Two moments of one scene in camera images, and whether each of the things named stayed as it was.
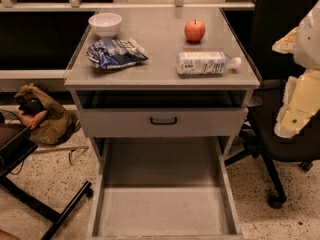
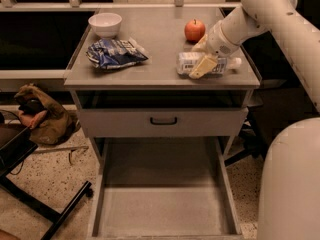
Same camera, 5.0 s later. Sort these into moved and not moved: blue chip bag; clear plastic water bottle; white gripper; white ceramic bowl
Moved: white gripper
Not moved: white ceramic bowl; blue chip bag; clear plastic water bottle
